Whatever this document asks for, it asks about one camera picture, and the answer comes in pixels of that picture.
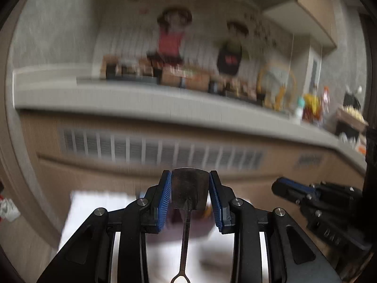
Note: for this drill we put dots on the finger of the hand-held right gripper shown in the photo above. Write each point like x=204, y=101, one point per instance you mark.
x=285, y=191
x=300, y=184

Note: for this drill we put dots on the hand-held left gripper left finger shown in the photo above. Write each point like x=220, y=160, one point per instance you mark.
x=165, y=203

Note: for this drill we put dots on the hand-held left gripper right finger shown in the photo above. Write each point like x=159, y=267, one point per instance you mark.
x=216, y=203

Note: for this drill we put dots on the short grey vent grille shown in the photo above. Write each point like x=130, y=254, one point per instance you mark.
x=309, y=159

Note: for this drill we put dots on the long grey vent grille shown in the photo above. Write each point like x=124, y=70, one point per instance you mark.
x=147, y=150

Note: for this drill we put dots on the teal capped bottle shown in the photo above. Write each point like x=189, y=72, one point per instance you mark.
x=299, y=110

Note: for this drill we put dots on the white textured towel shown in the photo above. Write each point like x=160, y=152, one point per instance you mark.
x=88, y=218

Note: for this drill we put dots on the wooden cabinet front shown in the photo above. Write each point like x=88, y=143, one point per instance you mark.
x=88, y=179

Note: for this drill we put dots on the orange capped bottle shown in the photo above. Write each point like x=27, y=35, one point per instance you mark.
x=325, y=101

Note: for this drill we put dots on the glass dome cover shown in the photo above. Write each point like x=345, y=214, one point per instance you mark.
x=277, y=85

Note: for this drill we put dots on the grey stone counter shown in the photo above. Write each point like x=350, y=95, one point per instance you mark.
x=147, y=100

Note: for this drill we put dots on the row of brown boxes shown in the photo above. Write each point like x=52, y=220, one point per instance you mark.
x=176, y=76

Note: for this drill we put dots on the white shoe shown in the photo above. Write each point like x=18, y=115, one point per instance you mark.
x=7, y=209

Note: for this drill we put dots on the overhead cabinet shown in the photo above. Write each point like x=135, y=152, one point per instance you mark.
x=303, y=14

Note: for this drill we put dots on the cartoon figure wall poster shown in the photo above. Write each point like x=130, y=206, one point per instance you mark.
x=200, y=41

